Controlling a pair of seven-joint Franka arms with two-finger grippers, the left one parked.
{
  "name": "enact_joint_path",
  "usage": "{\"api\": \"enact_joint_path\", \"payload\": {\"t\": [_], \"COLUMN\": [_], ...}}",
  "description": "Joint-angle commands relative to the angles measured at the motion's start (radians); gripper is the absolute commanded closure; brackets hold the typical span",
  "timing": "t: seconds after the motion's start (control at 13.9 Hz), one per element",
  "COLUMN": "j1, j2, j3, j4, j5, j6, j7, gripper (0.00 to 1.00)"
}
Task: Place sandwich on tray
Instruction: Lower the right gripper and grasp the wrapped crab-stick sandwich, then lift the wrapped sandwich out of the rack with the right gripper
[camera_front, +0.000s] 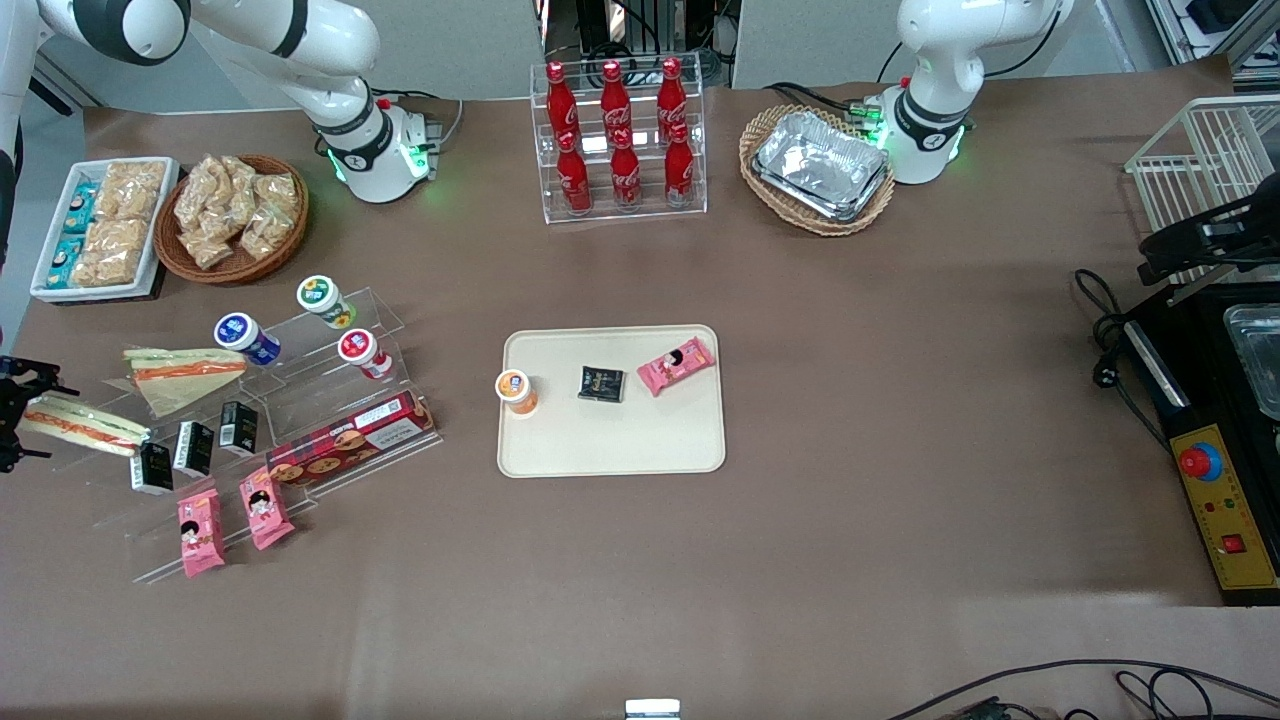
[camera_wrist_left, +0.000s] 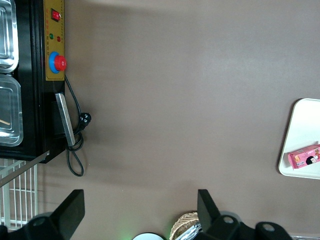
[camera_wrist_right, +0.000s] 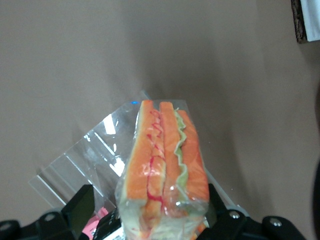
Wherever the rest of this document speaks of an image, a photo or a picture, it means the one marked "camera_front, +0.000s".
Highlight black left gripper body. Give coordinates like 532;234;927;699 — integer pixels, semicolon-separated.
1195;195;1280;269

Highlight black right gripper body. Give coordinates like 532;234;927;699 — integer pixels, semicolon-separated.
0;355;26;473

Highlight long sandwich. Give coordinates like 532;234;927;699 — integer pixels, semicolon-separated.
20;392;153;458

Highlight metal machine tray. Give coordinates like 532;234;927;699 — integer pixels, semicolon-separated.
1222;304;1280;421

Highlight triangular wrapped sandwich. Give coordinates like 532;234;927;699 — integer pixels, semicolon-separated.
121;347;248;418

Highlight aluminium foil tray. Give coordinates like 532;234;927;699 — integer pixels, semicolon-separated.
752;110;891;223

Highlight beige plastic serving tray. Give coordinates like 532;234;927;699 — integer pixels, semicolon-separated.
497;324;727;479

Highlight teal snack packet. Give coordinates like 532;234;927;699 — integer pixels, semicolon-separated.
65;182;101;236
48;235;87;291

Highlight wrapped rice crisp bar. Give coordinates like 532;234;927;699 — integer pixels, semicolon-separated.
70;255;141;289
85;217;153;266
95;160;167;221

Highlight small black carton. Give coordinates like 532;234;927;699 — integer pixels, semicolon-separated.
130;441;175;496
173;421;215;477
218;400;259;457

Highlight black sealing machine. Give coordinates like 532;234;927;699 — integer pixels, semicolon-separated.
1120;280;1280;608

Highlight pink snack packet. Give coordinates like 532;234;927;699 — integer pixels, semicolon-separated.
177;488;227;578
637;336;717;398
238;467;296;551

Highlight blue cap yogurt bottle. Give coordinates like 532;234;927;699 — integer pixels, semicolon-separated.
214;312;282;367

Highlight clear bag of puffed snacks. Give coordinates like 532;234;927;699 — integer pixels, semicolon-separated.
222;155;263;231
174;158;229;236
240;175;301;261
180;228;237;271

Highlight white rectangular dish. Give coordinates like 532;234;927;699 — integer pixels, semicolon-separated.
30;157;181;302

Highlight yellow control panel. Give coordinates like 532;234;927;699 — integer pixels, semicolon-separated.
1169;424;1280;593

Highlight clear acrylic stepped stand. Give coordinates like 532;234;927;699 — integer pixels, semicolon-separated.
45;287;443;585

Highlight brown wicker basket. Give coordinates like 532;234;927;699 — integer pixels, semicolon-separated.
154;154;310;286

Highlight green cap yogurt bottle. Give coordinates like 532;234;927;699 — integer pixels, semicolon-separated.
296;275;358;331

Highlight red cookie box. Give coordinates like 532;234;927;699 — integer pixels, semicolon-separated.
266;390;438;488

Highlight red cap yogurt bottle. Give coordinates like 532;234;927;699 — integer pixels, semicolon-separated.
337;328;395;381

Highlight light wicker basket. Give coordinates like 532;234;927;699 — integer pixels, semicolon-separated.
739;104;897;238

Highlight orange lidded cup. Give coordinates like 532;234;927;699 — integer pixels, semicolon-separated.
495;369;540;417

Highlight red cola bottle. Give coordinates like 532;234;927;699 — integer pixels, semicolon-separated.
546;62;581;141
664;122;696;206
556;130;593;215
600;60;633;139
610;128;643;209
657;57;689;133

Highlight clear acrylic bottle rack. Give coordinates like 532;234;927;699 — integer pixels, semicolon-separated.
529;60;709;225

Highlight small black snack packet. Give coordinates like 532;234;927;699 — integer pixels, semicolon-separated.
577;366;627;404

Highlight black background equipment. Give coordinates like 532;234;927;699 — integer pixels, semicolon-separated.
540;0;741;86

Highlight black power cable with plug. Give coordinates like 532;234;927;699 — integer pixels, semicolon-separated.
1073;268;1171;451

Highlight white wire rack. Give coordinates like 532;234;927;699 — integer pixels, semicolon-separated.
1124;95;1280;291

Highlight aluminium frame shelf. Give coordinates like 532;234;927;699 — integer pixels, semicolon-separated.
1145;0;1280;91

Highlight black floor cables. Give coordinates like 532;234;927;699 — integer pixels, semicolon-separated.
885;658;1280;720

